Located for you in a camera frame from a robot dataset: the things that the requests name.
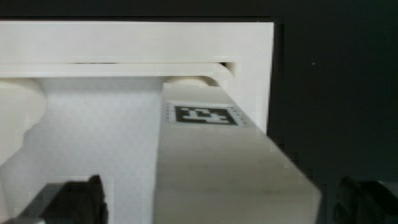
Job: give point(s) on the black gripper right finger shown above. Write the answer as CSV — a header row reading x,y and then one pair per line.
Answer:
x,y
367,202

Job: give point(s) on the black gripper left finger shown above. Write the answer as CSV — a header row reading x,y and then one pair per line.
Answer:
x,y
67,204

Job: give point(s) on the white desk leg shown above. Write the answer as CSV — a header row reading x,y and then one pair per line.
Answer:
x,y
22,112
229,180

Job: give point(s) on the white desk top tray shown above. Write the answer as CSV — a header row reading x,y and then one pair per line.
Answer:
x,y
101,63

